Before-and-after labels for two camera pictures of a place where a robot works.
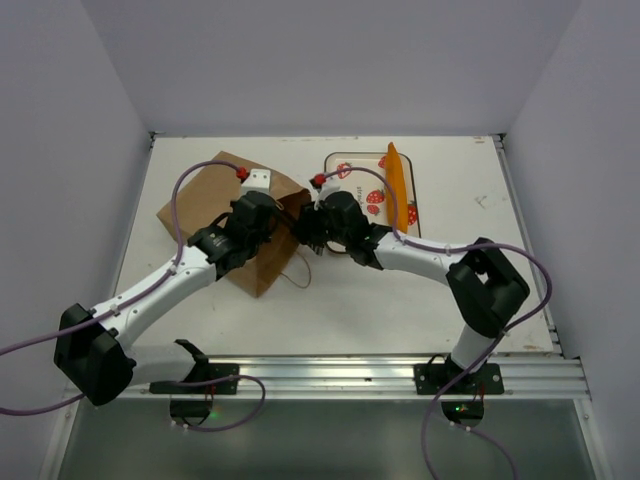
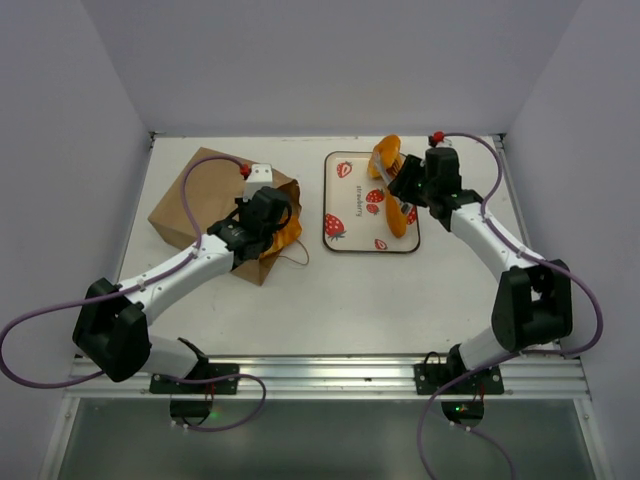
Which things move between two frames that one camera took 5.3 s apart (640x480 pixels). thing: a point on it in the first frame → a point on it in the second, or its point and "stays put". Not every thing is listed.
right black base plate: [431, 379] stays put
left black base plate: [205, 371] stays put
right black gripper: [310, 230] → [400, 170]
